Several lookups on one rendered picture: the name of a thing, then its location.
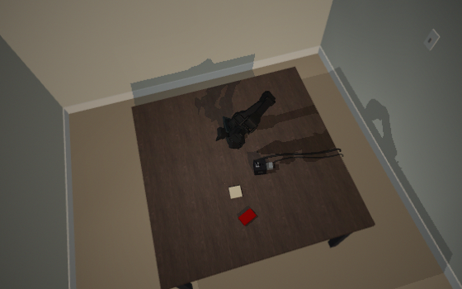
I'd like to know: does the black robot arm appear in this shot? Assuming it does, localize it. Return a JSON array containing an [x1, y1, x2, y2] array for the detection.
[[227, 91, 276, 149]]

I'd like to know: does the red rectangular block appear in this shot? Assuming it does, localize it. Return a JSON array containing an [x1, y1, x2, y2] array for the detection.
[[239, 208, 257, 225]]

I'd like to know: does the beige flat square tile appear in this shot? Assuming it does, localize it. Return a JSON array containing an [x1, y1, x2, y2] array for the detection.
[[229, 186, 243, 199]]

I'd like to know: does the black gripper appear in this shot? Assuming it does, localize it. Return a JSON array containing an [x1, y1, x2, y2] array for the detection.
[[216, 126, 245, 145]]

